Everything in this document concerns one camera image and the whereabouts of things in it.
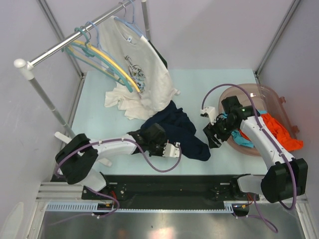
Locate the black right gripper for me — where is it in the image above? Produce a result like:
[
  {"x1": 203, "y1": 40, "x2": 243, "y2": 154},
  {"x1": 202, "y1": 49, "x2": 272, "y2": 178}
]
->
[{"x1": 203, "y1": 115, "x2": 237, "y2": 148}]

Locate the navy blue t-shirt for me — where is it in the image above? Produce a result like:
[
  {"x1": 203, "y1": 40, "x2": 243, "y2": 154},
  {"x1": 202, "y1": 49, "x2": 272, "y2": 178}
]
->
[{"x1": 141, "y1": 101, "x2": 211, "y2": 161}]

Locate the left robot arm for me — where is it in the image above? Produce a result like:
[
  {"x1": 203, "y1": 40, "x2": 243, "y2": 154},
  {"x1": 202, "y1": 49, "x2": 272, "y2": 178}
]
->
[{"x1": 55, "y1": 123, "x2": 168, "y2": 199}]

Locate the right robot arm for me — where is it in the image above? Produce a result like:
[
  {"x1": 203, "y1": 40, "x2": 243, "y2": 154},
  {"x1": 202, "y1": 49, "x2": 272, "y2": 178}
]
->
[{"x1": 200, "y1": 96, "x2": 308, "y2": 203}]

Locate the white printed t-shirt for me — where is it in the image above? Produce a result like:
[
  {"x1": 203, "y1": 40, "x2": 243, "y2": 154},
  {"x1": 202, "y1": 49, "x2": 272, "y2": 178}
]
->
[{"x1": 99, "y1": 16, "x2": 178, "y2": 120}]

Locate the yellow hanger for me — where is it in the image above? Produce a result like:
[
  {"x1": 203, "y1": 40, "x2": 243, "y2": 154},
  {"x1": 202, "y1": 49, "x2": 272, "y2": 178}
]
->
[{"x1": 65, "y1": 40, "x2": 142, "y2": 93}]

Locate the light blue hanger with shirt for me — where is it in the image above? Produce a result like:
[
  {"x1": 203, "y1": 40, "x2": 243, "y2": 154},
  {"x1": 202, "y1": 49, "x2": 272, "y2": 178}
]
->
[{"x1": 114, "y1": 0, "x2": 147, "y2": 39}]

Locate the green hanger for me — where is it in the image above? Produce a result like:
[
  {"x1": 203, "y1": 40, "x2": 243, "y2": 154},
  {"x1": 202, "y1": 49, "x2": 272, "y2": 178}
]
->
[{"x1": 61, "y1": 26, "x2": 134, "y2": 93}]

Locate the turquoise garment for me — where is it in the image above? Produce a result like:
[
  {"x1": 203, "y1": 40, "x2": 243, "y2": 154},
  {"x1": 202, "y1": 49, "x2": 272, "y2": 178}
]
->
[{"x1": 223, "y1": 107, "x2": 267, "y2": 148}]

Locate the pink translucent plastic basket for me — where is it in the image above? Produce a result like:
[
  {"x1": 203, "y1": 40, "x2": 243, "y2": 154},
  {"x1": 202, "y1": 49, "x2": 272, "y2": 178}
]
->
[{"x1": 227, "y1": 84, "x2": 304, "y2": 156}]

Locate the orange garment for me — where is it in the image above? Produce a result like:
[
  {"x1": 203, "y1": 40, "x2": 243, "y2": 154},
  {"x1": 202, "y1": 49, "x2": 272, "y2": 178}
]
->
[{"x1": 239, "y1": 112, "x2": 304, "y2": 152}]

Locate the silver clothes rack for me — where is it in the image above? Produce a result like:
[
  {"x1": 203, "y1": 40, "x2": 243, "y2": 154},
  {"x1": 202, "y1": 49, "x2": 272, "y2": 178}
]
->
[{"x1": 13, "y1": 0, "x2": 153, "y2": 167}]

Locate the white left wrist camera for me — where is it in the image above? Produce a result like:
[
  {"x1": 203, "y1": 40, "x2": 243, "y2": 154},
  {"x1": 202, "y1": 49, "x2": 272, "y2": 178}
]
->
[{"x1": 162, "y1": 142, "x2": 180, "y2": 158}]

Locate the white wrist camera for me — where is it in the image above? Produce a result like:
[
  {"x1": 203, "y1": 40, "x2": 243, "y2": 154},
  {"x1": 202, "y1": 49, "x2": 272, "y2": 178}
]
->
[
  {"x1": 200, "y1": 107, "x2": 218, "y2": 125},
  {"x1": 162, "y1": 142, "x2": 180, "y2": 158}
]

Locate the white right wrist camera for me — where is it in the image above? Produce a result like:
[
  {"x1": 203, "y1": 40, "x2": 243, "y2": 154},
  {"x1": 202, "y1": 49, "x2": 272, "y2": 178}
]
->
[{"x1": 200, "y1": 107, "x2": 218, "y2": 125}]

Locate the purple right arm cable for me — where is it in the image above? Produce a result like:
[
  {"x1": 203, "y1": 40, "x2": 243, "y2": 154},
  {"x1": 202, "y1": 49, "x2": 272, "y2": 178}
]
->
[{"x1": 201, "y1": 84, "x2": 300, "y2": 211}]

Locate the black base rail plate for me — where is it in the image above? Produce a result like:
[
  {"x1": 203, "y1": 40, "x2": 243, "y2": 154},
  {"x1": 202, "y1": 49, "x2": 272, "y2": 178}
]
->
[{"x1": 81, "y1": 175, "x2": 260, "y2": 212}]

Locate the white slotted cable duct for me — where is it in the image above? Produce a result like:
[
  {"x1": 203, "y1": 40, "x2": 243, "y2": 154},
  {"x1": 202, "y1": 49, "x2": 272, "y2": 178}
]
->
[{"x1": 44, "y1": 200, "x2": 236, "y2": 214}]

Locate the aluminium extrusion rail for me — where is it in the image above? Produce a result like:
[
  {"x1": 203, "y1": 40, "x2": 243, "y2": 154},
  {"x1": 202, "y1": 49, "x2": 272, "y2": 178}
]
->
[{"x1": 36, "y1": 182, "x2": 83, "y2": 202}]

